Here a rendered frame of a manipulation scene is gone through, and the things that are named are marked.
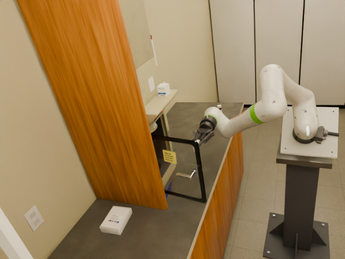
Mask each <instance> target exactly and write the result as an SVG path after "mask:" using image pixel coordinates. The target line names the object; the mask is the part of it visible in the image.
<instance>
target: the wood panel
mask: <svg viewBox="0 0 345 259"><path fill-rule="evenodd" d="M17 3H18V5H19V7H20V10H21V12H22V15H23V17H24V20H25V22H26V24H27V27H28V29H29V32H30V34H31V37H32V39H33V42H34V44H35V47H36V49H37V52H38V54H39V56H40V59H41V61H42V64H43V67H44V69H45V72H46V74H47V76H48V79H49V81H50V84H51V86H52V89H53V91H54V94H55V96H56V99H57V101H58V103H59V106H60V108H61V111H62V113H63V116H64V118H65V121H66V123H67V126H68V128H69V130H70V133H71V135H72V138H73V140H74V143H75V146H76V148H77V150H78V153H79V155H80V158H81V160H82V163H83V165H84V168H85V170H86V173H87V175H88V178H89V180H90V182H91V185H92V187H93V190H94V192H95V195H96V197H97V198H100V199H105V200H111V201H117V202H123V203H127V204H132V205H138V206H144V207H150V208H155V209H161V210H167V208H168V203H167V199H166V195H165V191H164V187H163V182H162V178H161V174H160V169H159V165H158V161H157V157H156V152H155V148H154V144H153V141H152V137H151V133H150V128H149V124H148V120H147V115H146V111H145V107H144V103H143V99H142V95H141V90H140V86H139V82H138V77H137V73H136V69H135V65H134V62H133V58H132V53H131V49H130V45H129V40H128V36H127V32H126V28H125V24H124V20H123V15H122V11H121V7H120V2H119V0H17Z"/></svg>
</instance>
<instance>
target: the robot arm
mask: <svg viewBox="0 0 345 259"><path fill-rule="evenodd" d="M259 83H260V88H261V100H260V101H259V102H257V103H256V104H254V105H252V106H251V107H249V108H248V109H247V110H246V111H244V112H243V113H241V114H240V115H238V116H236V117H234V118H232V119H230V120H229V119H228V118H227V117H226V116H225V115H224V114H223V113H222V112H221V111H220V109H218V108H217V107H210V108H208V109H207V110H206V111H205V114H204V117H203V119H202V121H201V122H200V127H199V129H198V130H197V131H193V140H195V141H197V142H198V144H199V146H201V144H202V143H207V142H208V141H209V139H210V138H211V137H213V136H214V135H215V134H214V129H216V130H217V131H218V132H219V133H220V134H221V135H222V136H223V137H225V138H230V137H232V136H234V135H235V134H237V133H239V132H241V131H243V130H245V129H247V128H250V127H253V126H257V125H261V124H265V123H267V122H270V121H273V120H275V119H278V118H280V117H282V116H283V115H284V114H285V112H286V110H287V107H288V105H287V102H286V99H288V100H289V101H290V102H291V104H292V109H293V117H294V128H293V137H294V139H295V140H296V141H297V142H299V143H302V144H309V143H312V142H313V141H316V142H317V143H319V144H321V142H322V140H323V139H326V138H325V137H324V136H327V135H330V136H337V137H339V133H334V132H328V130H327V129H324V126H320V127H319V120H318V116H317V109H316V102H315V96H314V94H313V92H312V91H310V90H309V89H306V88H304V87H302V86H300V85H298V84H297V83H295V82H294V81H293V80H292V79H291V78H290V77H289V76H288V75H287V74H286V73H285V72H284V71H283V69H282V68H281V67H280V66H278V65H276V64H269V65H266V66H264V67H263V68H262V69H261V71H260V73H259ZM197 133H198V135H197ZM196 135H197V137H196Z"/></svg>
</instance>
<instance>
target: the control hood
mask: <svg viewBox="0 0 345 259"><path fill-rule="evenodd" d="M178 92H179V90H178V89H170V94H169V95H168V96H167V97H159V94H158V93H157V94H156V95H155V96H154V97H153V98H152V99H151V100H150V101H149V102H148V103H147V104H146V105H145V106H144V107H145V111H146V115H147V120H148V124H149V126H150V125H151V124H152V123H153V121H154V120H155V118H156V117H157V116H158V115H159V114H160V113H161V111H162V110H163V109H164V108H165V107H166V106H167V105H168V103H170V101H171V100H172V99H173V98H174V97H175V95H176V94H177V93H178Z"/></svg>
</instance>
